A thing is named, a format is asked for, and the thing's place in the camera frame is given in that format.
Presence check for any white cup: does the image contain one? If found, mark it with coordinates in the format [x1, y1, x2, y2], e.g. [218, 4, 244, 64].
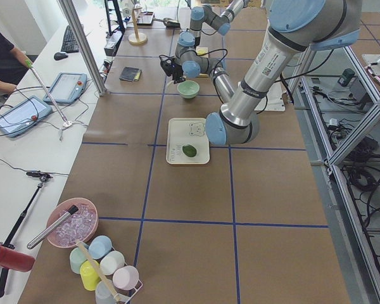
[99, 250, 125, 276]

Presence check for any grey cup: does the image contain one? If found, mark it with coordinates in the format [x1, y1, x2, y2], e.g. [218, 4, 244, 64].
[95, 281, 116, 304]

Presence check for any blue cup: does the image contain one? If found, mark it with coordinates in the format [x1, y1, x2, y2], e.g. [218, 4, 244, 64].
[88, 235, 112, 260]

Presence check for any aluminium side frame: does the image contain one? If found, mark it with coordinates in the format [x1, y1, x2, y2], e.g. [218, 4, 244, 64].
[293, 47, 380, 303]

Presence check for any black tripod stick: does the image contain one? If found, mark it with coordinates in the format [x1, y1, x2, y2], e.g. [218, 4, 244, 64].
[0, 171, 52, 298]

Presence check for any pink bowl with ice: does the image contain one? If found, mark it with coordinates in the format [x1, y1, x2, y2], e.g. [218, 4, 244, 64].
[47, 198, 99, 249]

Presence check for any mint green bowl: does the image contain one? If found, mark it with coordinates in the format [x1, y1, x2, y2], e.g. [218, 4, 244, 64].
[177, 80, 200, 99]

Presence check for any steel scoop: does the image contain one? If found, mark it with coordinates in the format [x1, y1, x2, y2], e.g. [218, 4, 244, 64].
[153, 18, 181, 29]

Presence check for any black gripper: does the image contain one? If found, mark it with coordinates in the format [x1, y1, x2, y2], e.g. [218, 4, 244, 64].
[159, 54, 186, 84]

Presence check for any teach pendant tablet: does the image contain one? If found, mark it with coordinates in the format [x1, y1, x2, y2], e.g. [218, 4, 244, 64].
[48, 72, 87, 105]
[0, 96, 53, 137]

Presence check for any white ceramic spoon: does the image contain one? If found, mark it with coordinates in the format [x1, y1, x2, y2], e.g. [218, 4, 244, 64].
[165, 80, 177, 94]

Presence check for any steel tube tool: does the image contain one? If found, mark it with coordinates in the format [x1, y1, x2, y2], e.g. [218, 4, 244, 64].
[27, 205, 79, 250]

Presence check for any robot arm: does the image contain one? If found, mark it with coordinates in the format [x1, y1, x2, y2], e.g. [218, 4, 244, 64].
[160, 0, 362, 145]
[189, 0, 250, 47]

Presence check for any bamboo cutting board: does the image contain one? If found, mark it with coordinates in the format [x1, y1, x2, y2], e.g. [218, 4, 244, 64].
[196, 46, 225, 78]

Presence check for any far teach pendant tablet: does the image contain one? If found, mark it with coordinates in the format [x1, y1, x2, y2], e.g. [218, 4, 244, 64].
[48, 72, 87, 105]

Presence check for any white wire cup rack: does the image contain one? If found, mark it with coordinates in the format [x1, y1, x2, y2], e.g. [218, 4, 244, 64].
[76, 241, 143, 303]

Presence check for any green avocado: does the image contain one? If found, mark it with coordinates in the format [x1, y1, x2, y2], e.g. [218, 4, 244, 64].
[182, 144, 197, 158]

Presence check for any pink cup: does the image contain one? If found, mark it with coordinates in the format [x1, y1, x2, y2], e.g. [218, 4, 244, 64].
[112, 265, 139, 290]

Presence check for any wooden mug tree stand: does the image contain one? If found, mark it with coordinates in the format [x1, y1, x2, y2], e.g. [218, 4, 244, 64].
[128, 8, 148, 46]

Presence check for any near teach pendant tablet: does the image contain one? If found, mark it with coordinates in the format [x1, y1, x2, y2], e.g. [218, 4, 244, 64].
[0, 96, 53, 137]

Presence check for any aluminium frame post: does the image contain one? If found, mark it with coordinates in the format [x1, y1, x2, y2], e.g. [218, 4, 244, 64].
[58, 0, 107, 96]

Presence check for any yellow sponge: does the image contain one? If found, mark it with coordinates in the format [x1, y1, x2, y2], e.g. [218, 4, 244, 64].
[134, 70, 142, 81]

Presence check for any black keyboard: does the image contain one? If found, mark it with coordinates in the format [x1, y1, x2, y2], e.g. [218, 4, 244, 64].
[61, 25, 79, 53]

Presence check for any black computer mouse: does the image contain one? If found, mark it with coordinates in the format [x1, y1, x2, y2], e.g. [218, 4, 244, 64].
[53, 51, 68, 61]

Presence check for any green cup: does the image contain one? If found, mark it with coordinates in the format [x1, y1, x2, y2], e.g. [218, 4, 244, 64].
[69, 247, 87, 274]

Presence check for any silver rod with green tip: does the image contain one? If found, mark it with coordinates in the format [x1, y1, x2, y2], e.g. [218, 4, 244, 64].
[25, 59, 73, 129]

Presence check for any person in black shirt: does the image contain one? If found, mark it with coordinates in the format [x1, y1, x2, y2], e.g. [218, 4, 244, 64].
[0, 33, 30, 94]

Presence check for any cream bear tray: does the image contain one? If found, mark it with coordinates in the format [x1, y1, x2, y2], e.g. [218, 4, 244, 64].
[166, 118, 210, 165]

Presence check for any red cylinder can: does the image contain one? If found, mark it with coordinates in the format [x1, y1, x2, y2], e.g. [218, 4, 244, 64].
[0, 245, 35, 272]

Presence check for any yellow cup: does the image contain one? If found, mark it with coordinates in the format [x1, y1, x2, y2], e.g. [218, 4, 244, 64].
[79, 260, 101, 291]

